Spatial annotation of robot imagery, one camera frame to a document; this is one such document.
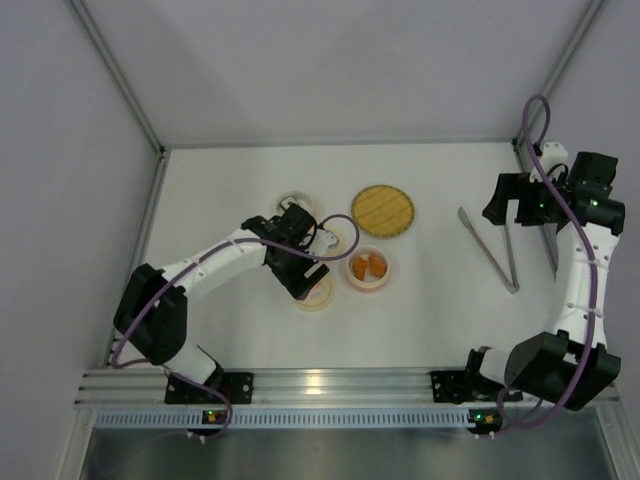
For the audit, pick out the round bamboo tray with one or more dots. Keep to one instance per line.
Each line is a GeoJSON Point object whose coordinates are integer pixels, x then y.
{"type": "Point", "coordinates": [383, 211]}

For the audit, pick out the aluminium frame post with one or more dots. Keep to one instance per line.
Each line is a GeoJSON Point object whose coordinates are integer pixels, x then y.
{"type": "Point", "coordinates": [573, 43]}
{"type": "Point", "coordinates": [86, 22]}

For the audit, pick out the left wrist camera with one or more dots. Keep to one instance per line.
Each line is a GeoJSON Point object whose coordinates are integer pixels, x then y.
{"type": "Point", "coordinates": [326, 244]}

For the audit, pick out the cream lid orange handle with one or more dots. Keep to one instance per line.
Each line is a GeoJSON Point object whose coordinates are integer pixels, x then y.
{"type": "Point", "coordinates": [340, 235]}

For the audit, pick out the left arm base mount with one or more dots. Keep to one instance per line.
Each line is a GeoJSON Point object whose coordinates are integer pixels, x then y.
{"type": "Point", "coordinates": [236, 387]}

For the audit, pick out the right aluminium frame post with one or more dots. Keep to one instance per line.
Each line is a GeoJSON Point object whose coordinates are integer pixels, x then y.
{"type": "Point", "coordinates": [573, 43]}

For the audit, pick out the orange lunch bowl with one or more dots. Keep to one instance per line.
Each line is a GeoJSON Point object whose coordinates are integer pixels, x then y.
{"type": "Point", "coordinates": [302, 199]}

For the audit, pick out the aluminium front rail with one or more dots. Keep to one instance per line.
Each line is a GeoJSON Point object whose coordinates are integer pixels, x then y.
{"type": "Point", "coordinates": [293, 388]}

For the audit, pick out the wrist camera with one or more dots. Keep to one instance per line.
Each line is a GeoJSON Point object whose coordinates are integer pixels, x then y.
{"type": "Point", "coordinates": [326, 244]}
{"type": "Point", "coordinates": [551, 153]}

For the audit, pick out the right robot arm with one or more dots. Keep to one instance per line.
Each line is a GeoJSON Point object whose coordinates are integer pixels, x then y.
{"type": "Point", "coordinates": [570, 356]}

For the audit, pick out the pink lunch bowl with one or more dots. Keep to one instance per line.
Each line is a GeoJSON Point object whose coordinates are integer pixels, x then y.
{"type": "Point", "coordinates": [370, 284]}

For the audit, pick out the sushi roll piece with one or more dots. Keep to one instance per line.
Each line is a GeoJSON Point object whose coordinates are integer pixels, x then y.
{"type": "Point", "coordinates": [286, 203]}

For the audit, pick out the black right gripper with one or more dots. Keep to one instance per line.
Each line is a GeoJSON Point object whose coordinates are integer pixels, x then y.
{"type": "Point", "coordinates": [503, 198]}

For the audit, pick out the cream lid pink handle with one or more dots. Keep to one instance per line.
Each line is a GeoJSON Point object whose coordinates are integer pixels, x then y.
{"type": "Point", "coordinates": [319, 297]}

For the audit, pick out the fried food piece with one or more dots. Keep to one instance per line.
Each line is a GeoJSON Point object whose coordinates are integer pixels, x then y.
{"type": "Point", "coordinates": [377, 266]}
{"type": "Point", "coordinates": [359, 267]}

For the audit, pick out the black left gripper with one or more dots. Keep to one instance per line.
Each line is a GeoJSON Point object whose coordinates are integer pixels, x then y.
{"type": "Point", "coordinates": [306, 279]}

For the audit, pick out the slotted cable duct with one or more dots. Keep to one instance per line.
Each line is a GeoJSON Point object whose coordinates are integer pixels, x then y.
{"type": "Point", "coordinates": [286, 418]}

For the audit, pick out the left aluminium frame post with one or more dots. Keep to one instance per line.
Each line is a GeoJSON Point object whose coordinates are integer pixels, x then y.
{"type": "Point", "coordinates": [86, 22]}

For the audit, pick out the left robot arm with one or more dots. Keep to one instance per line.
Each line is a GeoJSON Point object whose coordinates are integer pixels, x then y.
{"type": "Point", "coordinates": [153, 313]}

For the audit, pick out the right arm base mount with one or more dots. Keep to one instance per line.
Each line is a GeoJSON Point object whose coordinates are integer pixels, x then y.
{"type": "Point", "coordinates": [450, 385]}

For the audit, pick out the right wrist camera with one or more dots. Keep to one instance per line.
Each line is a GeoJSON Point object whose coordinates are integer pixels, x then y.
{"type": "Point", "coordinates": [551, 153]}

